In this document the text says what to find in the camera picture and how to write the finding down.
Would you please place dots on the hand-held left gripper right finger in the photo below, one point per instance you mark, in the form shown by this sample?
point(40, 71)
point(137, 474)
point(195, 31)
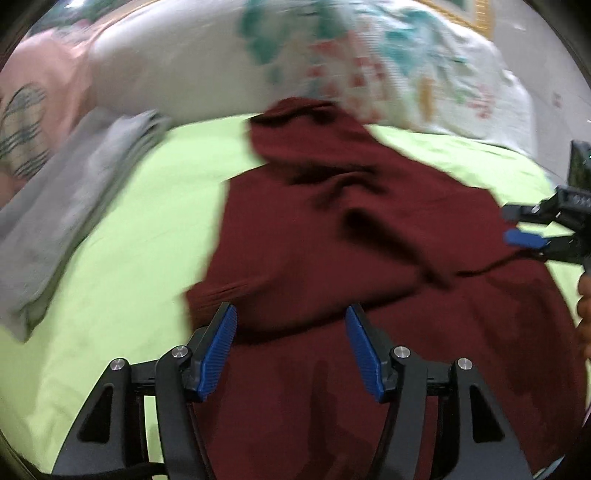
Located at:
point(364, 350)

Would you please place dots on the white floral print pillow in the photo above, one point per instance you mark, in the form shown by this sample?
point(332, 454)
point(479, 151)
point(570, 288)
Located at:
point(323, 50)

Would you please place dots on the gold framed landscape painting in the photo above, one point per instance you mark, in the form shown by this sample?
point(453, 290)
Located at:
point(480, 11)

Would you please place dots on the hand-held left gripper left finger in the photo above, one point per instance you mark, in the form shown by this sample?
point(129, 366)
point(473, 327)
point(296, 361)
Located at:
point(217, 350)

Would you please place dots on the light green bed sheet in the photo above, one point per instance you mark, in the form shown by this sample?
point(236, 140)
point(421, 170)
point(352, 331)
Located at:
point(152, 240)

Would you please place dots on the dark red knit sweater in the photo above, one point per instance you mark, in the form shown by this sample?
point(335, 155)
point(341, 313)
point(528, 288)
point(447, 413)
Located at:
point(332, 221)

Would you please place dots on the person's right hand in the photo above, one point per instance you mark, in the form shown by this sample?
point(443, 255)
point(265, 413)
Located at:
point(584, 304)

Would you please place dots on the grey folded cloth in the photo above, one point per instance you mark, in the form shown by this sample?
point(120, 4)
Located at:
point(69, 198)

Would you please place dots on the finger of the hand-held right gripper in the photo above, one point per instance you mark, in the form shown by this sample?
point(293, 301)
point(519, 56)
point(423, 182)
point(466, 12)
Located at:
point(526, 213)
point(521, 237)

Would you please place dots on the pink heart print quilt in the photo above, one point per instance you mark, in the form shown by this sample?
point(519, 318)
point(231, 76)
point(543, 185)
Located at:
point(37, 92)

